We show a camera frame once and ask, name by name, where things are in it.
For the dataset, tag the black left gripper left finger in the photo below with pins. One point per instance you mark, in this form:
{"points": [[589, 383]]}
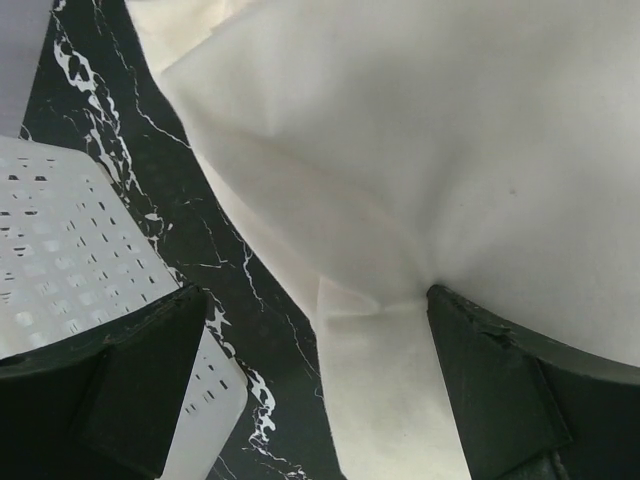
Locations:
{"points": [[103, 404]]}

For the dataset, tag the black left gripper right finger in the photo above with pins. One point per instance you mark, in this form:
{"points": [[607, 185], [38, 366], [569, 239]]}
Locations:
{"points": [[529, 407]]}

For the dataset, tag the white perforated plastic basket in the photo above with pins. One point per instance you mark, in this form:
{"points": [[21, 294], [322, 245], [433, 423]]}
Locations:
{"points": [[72, 259]]}

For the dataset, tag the black marble pattern mat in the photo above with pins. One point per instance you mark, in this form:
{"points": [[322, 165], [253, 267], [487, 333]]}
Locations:
{"points": [[94, 93]]}

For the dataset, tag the cream white t shirt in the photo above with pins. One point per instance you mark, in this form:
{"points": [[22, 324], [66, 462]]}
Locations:
{"points": [[367, 150]]}

